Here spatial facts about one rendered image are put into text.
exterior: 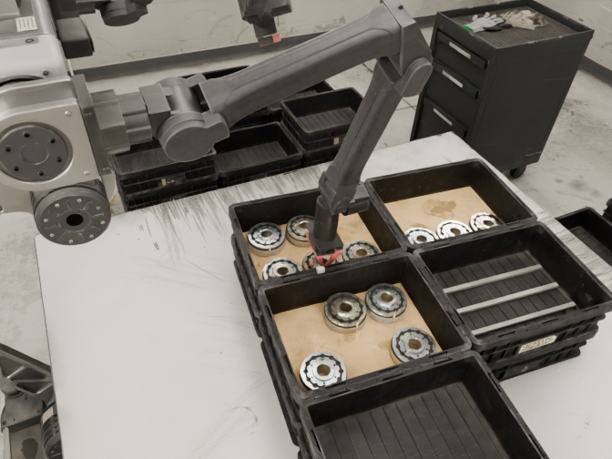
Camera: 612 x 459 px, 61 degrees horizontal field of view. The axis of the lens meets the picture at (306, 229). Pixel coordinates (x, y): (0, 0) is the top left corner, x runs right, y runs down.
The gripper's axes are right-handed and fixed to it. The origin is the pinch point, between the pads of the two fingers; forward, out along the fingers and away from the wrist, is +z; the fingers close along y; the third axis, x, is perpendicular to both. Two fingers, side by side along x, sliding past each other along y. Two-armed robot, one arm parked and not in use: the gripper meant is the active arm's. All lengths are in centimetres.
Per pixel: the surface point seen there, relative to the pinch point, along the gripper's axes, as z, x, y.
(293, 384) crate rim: -3.6, 18.8, -34.6
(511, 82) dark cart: 9, -132, 97
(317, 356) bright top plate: 2.9, 10.1, -25.6
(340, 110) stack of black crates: 33, -60, 129
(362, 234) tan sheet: 3.8, -16.5, 10.3
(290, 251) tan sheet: 4.6, 5.3, 9.6
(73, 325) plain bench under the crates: 20, 64, 12
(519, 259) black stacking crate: 3, -55, -11
